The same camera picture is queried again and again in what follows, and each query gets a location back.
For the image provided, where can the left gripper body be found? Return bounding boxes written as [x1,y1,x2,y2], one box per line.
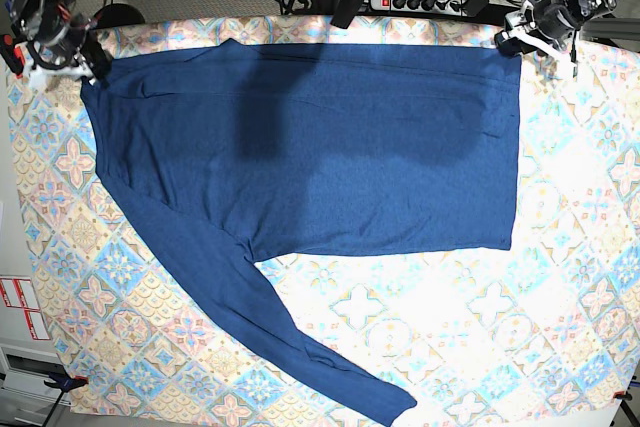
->
[522,0,581,50]

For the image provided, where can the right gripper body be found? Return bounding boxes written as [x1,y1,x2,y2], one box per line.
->
[19,6,93,70]

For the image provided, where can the blue long-sleeve shirt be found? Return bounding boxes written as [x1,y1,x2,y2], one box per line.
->
[81,41,521,426]

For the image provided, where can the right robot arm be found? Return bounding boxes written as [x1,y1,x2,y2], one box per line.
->
[1,0,111,82]

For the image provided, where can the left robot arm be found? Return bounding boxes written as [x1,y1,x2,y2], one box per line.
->
[494,0,639,77]

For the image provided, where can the black red table clamp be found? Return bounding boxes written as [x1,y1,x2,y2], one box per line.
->
[0,34,25,78]

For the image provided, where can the black round stand base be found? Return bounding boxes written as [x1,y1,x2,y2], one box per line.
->
[95,3,146,29]

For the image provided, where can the white power strip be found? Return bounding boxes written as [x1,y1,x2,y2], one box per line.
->
[368,0,468,17]

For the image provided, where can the white red-bordered label stickers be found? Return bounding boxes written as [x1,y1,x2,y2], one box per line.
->
[1,276,50,341]

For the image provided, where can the patterned tile tablecloth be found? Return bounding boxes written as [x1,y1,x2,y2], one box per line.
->
[1,41,639,426]

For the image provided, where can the black clamp bottom left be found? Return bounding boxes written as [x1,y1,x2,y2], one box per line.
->
[44,373,88,393]

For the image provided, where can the black clamp bottom right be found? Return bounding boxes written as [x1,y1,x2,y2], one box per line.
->
[613,391,633,401]

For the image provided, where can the black bar under mount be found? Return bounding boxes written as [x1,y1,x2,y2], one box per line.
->
[330,0,365,29]

